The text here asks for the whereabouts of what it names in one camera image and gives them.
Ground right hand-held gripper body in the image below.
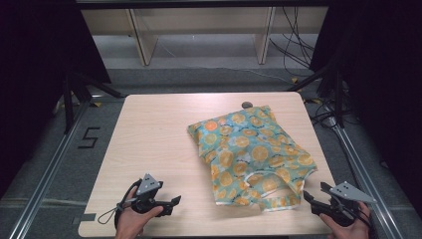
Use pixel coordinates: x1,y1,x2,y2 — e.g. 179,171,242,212
317,180,378,228

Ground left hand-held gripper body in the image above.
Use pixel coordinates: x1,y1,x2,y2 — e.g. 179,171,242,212
130,172,168,216

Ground teal orange-print shopping bag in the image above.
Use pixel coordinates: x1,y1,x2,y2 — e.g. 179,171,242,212
186,105,318,214

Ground person's left hand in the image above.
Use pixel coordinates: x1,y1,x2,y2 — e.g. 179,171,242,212
114,187,164,239

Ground person's right hand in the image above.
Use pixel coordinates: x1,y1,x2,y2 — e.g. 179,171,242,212
318,201,373,239

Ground black metal stand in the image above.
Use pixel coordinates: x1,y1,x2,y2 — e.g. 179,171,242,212
286,63,346,129
62,70,124,134

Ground black curtain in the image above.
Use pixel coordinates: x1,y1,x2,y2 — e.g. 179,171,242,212
0,0,112,198
309,0,422,210

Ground light wooden shelf unit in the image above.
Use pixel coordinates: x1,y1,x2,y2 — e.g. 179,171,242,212
80,5,330,67

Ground aluminium floor rail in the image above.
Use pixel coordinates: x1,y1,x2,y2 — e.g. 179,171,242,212
326,116,405,239
7,99,93,239

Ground black looped gripper cable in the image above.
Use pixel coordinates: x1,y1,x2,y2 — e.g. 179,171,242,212
97,178,143,231

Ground black floor cables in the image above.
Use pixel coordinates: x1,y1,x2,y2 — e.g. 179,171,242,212
303,83,361,133

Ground black hanging cable bundle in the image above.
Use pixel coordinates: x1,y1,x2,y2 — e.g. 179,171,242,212
268,5,317,69

